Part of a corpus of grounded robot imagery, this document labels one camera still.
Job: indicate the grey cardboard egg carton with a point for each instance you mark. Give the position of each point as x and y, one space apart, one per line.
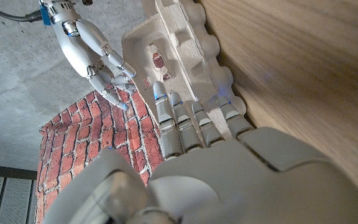
185 53

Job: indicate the grey perforated panel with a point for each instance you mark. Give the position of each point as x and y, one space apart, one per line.
6 200

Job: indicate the red brick printed backdrop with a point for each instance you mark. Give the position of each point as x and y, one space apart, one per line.
98 137

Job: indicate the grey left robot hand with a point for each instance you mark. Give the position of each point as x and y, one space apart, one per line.
228 180

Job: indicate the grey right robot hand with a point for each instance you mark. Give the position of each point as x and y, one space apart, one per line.
76 49

